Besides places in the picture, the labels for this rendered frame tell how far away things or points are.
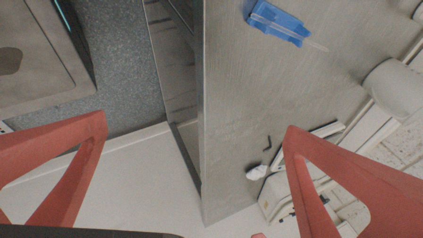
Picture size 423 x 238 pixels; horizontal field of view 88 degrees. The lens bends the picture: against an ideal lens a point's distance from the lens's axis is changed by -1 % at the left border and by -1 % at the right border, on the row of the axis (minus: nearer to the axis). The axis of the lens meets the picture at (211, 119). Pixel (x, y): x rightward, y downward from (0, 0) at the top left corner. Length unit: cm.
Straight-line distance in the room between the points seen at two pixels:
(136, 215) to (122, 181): 22
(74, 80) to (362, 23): 75
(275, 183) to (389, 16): 66
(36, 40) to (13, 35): 4
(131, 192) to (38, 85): 81
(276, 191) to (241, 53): 70
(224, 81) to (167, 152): 112
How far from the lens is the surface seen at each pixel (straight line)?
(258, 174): 76
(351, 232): 143
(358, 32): 55
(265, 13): 32
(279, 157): 80
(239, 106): 45
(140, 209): 135
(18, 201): 167
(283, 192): 96
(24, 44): 74
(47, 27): 71
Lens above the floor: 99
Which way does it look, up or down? 34 degrees down
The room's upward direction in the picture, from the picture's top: 150 degrees clockwise
